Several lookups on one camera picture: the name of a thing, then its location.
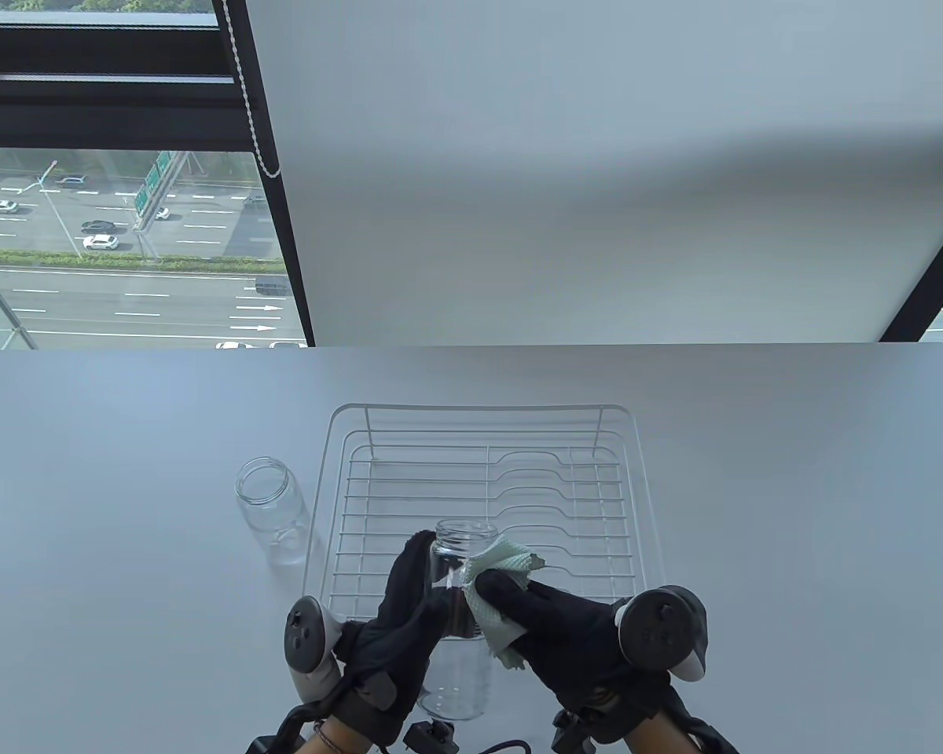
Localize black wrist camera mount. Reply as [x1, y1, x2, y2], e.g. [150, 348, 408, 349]
[245, 697, 457, 754]
[550, 691, 741, 754]

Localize black grey tracking controller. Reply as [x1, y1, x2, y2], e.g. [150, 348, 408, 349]
[615, 585, 710, 683]
[283, 595, 345, 702]

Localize person's right forearm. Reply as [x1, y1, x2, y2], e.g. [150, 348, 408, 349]
[621, 707, 697, 754]

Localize white bead blind chain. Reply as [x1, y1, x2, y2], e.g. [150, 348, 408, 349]
[222, 0, 282, 179]

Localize green fish scale cleaning cloth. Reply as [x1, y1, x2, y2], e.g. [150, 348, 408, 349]
[462, 539, 547, 671]

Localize person's left hand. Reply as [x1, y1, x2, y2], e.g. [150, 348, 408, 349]
[332, 529, 457, 748]

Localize person's right hand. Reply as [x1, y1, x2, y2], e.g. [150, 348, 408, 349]
[475, 569, 681, 744]

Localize black slanted window post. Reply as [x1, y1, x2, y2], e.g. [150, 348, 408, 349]
[880, 224, 943, 343]

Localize person's left forearm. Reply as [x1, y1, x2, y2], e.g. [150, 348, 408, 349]
[295, 711, 380, 754]

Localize black window frame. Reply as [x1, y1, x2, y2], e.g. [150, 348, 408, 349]
[0, 0, 317, 351]

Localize white roller blind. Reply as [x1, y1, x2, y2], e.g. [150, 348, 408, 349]
[240, 0, 943, 347]

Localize white wire dish rack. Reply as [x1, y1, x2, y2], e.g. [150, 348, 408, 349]
[303, 403, 669, 631]

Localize clear glass water cup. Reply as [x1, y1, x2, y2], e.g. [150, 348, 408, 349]
[416, 518, 501, 722]
[234, 456, 315, 568]

